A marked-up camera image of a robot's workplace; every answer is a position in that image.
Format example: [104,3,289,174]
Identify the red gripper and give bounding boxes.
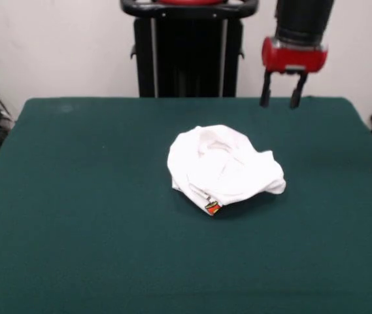
[259,37,330,109]

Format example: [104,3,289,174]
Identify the white printed T-shirt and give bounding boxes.
[167,124,287,218]

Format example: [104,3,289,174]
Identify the dark green table cloth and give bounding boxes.
[0,96,372,314]

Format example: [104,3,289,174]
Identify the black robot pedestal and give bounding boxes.
[120,0,258,98]

